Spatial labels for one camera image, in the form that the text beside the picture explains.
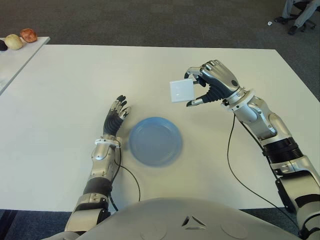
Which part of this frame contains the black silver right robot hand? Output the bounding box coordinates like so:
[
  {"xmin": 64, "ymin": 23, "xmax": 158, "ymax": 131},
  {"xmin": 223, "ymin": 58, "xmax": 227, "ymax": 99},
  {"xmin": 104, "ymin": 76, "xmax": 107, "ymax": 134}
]
[{"xmin": 183, "ymin": 59, "xmax": 245, "ymax": 108}]

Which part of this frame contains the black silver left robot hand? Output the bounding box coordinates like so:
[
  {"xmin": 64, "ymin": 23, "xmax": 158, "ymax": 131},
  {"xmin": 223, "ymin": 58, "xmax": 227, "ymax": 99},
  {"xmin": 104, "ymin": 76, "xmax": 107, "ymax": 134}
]
[{"xmin": 103, "ymin": 94, "xmax": 133, "ymax": 137}]

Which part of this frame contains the white square charger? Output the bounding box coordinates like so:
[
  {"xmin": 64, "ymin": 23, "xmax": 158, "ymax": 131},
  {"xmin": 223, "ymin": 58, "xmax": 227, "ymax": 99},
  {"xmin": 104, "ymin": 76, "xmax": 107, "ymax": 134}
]
[{"xmin": 169, "ymin": 77, "xmax": 196, "ymax": 104}]

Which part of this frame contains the blue plastic plate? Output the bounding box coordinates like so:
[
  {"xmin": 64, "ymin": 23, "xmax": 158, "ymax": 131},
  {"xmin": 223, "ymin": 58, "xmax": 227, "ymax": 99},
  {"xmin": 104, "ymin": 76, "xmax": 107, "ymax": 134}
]
[{"xmin": 128, "ymin": 116, "xmax": 184, "ymax": 168}]

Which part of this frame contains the seated person in grey trousers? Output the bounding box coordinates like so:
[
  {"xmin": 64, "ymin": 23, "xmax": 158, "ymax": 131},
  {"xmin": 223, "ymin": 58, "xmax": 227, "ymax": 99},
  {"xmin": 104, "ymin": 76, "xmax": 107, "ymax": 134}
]
[{"xmin": 274, "ymin": 0, "xmax": 320, "ymax": 36}]

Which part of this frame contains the black office chair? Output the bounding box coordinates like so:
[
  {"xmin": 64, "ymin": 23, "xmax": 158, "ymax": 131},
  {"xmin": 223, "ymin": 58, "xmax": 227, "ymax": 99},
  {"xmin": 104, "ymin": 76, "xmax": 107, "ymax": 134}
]
[{"xmin": 292, "ymin": 0, "xmax": 316, "ymax": 32}]

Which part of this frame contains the white side table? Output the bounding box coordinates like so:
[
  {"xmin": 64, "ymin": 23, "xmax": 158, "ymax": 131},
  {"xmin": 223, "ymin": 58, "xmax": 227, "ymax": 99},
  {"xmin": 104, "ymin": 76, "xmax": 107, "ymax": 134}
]
[{"xmin": 0, "ymin": 36, "xmax": 51, "ymax": 96}]

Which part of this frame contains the grey robot torso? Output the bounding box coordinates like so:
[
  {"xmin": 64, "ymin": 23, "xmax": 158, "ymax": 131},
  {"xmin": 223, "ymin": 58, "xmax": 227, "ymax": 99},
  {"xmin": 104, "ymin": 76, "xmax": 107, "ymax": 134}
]
[{"xmin": 49, "ymin": 197, "xmax": 301, "ymax": 240}]

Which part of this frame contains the red-brown round fruit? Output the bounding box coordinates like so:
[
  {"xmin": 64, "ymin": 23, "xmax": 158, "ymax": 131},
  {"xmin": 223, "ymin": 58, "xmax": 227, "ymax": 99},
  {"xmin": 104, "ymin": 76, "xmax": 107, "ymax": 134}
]
[{"xmin": 19, "ymin": 28, "xmax": 38, "ymax": 43}]

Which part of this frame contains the pale yellow round fruit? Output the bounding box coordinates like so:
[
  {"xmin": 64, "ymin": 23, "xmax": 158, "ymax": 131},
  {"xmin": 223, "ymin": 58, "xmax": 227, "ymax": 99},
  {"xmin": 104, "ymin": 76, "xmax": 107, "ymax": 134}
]
[{"xmin": 4, "ymin": 34, "xmax": 24, "ymax": 51}]

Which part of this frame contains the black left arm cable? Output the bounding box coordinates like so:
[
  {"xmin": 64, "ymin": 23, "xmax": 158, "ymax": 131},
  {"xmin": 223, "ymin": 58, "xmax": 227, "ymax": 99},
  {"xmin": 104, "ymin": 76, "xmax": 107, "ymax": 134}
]
[{"xmin": 108, "ymin": 142, "xmax": 141, "ymax": 211}]

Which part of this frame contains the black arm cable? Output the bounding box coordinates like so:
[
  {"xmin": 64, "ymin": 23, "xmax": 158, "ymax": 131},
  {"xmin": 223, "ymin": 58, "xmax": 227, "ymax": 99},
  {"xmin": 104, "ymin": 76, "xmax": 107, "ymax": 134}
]
[
  {"xmin": 226, "ymin": 116, "xmax": 300, "ymax": 228},
  {"xmin": 108, "ymin": 142, "xmax": 141, "ymax": 211}
]

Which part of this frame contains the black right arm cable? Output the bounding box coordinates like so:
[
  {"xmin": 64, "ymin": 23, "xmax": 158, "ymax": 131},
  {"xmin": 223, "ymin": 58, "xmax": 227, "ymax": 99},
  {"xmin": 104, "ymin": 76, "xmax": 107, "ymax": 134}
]
[{"xmin": 226, "ymin": 116, "xmax": 300, "ymax": 228}]

